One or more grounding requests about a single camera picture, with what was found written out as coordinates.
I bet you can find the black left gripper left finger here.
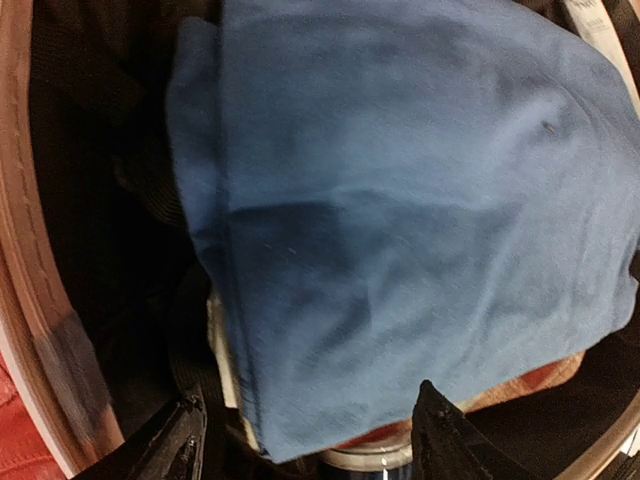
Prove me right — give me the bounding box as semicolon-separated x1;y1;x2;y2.
89;386;207;480

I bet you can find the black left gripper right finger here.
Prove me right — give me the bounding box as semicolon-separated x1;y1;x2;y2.
411;380;533;480

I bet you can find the red plaid shirt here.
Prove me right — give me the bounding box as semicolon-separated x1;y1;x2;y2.
336;351;585;449

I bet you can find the red patterned cloth item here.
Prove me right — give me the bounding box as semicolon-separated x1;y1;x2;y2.
0;360;65;480

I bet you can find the dark blue garment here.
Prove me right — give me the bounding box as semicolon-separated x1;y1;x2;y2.
166;1;639;463

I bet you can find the black round jar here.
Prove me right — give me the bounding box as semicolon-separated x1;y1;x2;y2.
317;444;413;480

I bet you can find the white cosmetic tube box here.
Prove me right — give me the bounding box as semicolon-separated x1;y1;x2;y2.
563;0;617;47

